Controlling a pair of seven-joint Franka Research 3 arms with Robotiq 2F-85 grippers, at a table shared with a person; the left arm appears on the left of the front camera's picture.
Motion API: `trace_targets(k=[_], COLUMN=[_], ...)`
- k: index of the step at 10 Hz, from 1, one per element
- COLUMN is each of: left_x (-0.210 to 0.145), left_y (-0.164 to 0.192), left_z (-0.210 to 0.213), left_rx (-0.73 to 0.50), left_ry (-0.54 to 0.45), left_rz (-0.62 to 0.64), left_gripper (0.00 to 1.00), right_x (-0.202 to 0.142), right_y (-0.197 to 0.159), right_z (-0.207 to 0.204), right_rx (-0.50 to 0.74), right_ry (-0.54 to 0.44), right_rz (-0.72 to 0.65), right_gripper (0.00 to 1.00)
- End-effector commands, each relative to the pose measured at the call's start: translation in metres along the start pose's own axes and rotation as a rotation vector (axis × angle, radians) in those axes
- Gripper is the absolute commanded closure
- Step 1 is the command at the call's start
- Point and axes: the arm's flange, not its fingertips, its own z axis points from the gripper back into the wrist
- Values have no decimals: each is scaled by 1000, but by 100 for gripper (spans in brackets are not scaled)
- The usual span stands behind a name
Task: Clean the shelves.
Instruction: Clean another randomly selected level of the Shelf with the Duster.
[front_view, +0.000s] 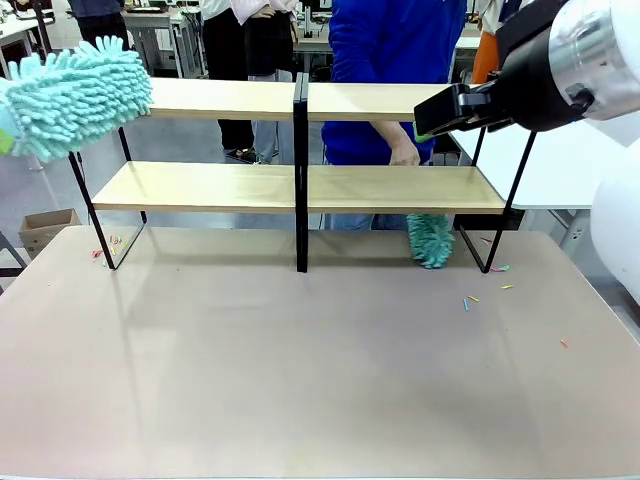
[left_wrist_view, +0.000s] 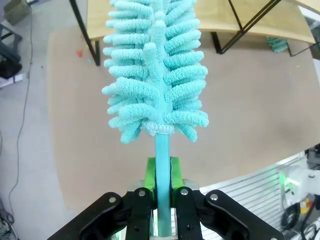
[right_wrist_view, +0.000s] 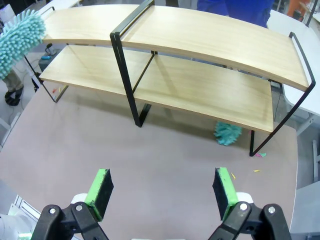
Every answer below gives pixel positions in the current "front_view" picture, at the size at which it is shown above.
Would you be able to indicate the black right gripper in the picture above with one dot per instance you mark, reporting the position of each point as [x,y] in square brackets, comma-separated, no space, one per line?
[525,75]

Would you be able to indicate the dark teal microfiber duster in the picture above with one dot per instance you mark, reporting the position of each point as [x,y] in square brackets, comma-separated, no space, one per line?
[431,242]

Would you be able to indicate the person's left forearm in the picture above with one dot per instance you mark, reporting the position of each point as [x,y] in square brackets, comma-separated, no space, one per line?
[392,132]

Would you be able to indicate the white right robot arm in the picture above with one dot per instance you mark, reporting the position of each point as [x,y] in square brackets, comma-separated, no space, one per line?
[595,55]

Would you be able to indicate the person's left hand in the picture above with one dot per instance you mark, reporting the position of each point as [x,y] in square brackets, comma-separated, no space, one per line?
[406,156]

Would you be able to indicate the small white table grey legs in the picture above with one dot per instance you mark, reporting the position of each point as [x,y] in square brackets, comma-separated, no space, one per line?
[39,164]

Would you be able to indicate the grey background desk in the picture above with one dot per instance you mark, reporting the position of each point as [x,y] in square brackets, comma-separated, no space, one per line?
[467,50]

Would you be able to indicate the person in orange clothes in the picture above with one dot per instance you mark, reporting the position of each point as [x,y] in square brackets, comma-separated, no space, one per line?
[486,55]

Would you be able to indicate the person in blue jacket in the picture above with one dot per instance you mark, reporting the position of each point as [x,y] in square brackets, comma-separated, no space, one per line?
[395,45]

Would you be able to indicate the brown cardboard box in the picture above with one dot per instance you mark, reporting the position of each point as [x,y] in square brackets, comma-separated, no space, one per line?
[47,230]

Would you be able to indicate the black metal stand leg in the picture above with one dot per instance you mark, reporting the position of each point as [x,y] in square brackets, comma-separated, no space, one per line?
[12,255]

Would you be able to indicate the large white table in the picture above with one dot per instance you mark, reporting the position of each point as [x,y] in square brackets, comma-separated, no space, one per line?
[550,170]

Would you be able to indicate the person in dark clothes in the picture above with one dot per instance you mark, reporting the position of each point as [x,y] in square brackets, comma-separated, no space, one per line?
[100,22]

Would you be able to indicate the grey desk with drawers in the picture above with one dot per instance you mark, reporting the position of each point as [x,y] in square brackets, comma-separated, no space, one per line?
[160,40]

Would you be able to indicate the person in grey jeans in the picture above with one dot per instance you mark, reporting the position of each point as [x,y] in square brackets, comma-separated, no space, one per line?
[270,50]

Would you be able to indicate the person in black trousers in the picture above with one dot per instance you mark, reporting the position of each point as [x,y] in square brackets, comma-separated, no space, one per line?
[227,45]

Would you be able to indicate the two-tier wooden shelf black frame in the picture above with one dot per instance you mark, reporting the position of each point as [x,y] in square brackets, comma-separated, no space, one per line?
[225,187]

